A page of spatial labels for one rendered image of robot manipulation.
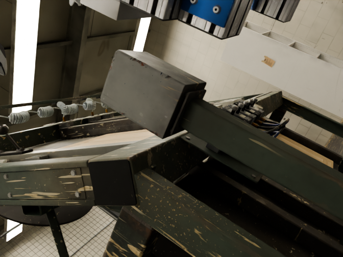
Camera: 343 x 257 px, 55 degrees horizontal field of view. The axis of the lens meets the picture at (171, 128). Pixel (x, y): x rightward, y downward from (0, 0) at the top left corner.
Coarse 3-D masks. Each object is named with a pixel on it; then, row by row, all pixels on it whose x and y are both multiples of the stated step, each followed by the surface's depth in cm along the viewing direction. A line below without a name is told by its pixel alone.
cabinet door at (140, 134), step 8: (104, 136) 160; (112, 136) 156; (120, 136) 149; (128, 136) 143; (136, 136) 138; (144, 136) 133; (72, 144) 146; (80, 144) 144; (88, 144) 138; (96, 144) 133
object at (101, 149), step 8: (104, 144) 107; (112, 144) 103; (120, 144) 100; (128, 144) 99; (32, 152) 120; (40, 152) 116; (48, 152) 114; (56, 152) 113; (64, 152) 111; (72, 152) 109; (80, 152) 108; (88, 152) 106; (96, 152) 105; (104, 152) 103; (16, 160) 123; (24, 160) 121
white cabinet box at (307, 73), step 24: (240, 48) 480; (264, 48) 463; (288, 48) 447; (312, 48) 485; (264, 72) 474; (288, 72) 457; (312, 72) 442; (336, 72) 427; (312, 96) 451; (336, 96) 436
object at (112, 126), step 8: (64, 104) 210; (64, 112) 207; (64, 120) 209; (72, 120) 210; (112, 120) 194; (120, 120) 187; (128, 120) 185; (64, 128) 207; (72, 128) 204; (80, 128) 201; (88, 128) 198; (96, 128) 196; (104, 128) 193; (112, 128) 190; (120, 128) 188; (128, 128) 185; (136, 128) 183; (144, 128) 181; (64, 136) 208; (72, 136) 205; (80, 136) 202
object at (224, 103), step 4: (88, 100) 233; (92, 100) 234; (232, 100) 186; (236, 100) 188; (92, 104) 232; (212, 104) 190; (216, 104) 189; (220, 104) 188; (224, 104) 187; (228, 104) 186; (92, 108) 232; (92, 112) 234; (92, 116) 228; (96, 116) 231; (100, 116) 234; (124, 116) 224; (88, 120) 234; (92, 120) 232; (96, 120) 231; (100, 120) 229; (104, 120) 227; (108, 120) 225
